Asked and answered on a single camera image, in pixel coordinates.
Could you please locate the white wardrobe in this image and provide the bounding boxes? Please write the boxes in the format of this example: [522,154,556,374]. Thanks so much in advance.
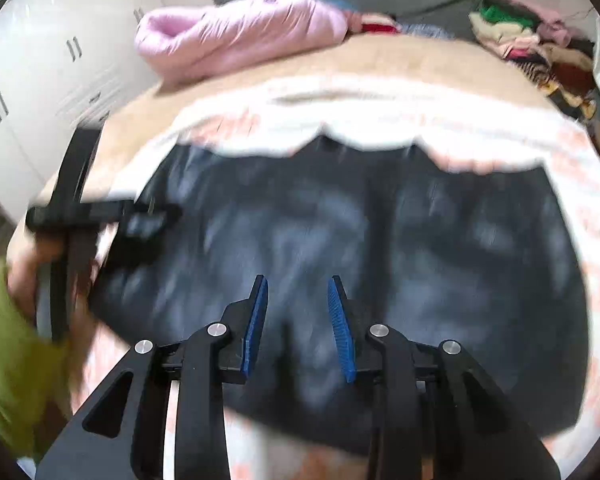
[0,0,163,221]

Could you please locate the person's left forearm green sleeve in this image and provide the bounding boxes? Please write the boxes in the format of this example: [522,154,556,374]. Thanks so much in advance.
[0,257,76,458]

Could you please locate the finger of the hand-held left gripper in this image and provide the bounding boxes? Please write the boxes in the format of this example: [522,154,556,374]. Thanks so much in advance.
[122,203,183,242]

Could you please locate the colourful striped clothes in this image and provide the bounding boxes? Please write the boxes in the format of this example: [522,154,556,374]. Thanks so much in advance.
[347,7,456,41]

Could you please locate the black leather jacket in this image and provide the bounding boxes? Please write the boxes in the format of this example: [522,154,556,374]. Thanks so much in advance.
[87,132,593,456]

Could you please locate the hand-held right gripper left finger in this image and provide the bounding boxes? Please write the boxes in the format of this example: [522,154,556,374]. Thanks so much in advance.
[35,274,271,480]

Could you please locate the person's left hand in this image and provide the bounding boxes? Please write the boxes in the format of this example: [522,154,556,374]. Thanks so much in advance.
[5,236,101,333]

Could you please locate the pink quilted bedding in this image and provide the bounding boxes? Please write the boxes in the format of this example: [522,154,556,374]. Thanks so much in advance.
[134,0,353,87]

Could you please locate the pile of folded clothes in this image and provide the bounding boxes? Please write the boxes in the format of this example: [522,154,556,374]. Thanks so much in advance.
[467,0,600,166]

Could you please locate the beige plush blanket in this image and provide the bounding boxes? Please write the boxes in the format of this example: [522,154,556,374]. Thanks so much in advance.
[7,35,556,271]

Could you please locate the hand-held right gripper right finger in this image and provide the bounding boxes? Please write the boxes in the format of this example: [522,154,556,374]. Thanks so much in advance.
[327,275,563,480]

